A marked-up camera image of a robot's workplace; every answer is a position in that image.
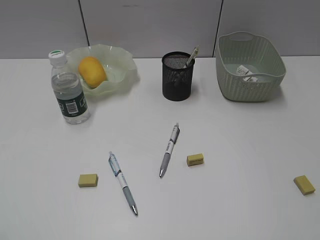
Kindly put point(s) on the grey and white pen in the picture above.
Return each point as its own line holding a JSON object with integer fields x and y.
{"x": 169, "y": 149}

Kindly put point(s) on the black mesh pen holder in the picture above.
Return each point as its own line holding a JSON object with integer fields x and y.
{"x": 176, "y": 76}

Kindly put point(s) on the blue and white pen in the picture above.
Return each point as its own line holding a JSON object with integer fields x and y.
{"x": 113, "y": 162}

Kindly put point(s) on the clear water bottle green label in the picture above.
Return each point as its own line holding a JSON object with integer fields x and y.
{"x": 67, "y": 89}

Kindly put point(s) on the white waste paper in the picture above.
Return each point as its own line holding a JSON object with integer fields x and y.
{"x": 243, "y": 71}

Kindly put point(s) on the translucent green wavy plate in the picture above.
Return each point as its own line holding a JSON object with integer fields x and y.
{"x": 119, "y": 66}

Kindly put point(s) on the pale green woven basket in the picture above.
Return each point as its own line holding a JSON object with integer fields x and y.
{"x": 256, "y": 53}

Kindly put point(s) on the yellow eraser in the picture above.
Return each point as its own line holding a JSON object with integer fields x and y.
{"x": 304, "y": 185}
{"x": 88, "y": 180}
{"x": 195, "y": 159}

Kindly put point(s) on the yellow mango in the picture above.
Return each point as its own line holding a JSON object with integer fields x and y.
{"x": 92, "y": 71}

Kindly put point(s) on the beige and white pen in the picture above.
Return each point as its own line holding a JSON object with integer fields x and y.
{"x": 192, "y": 56}

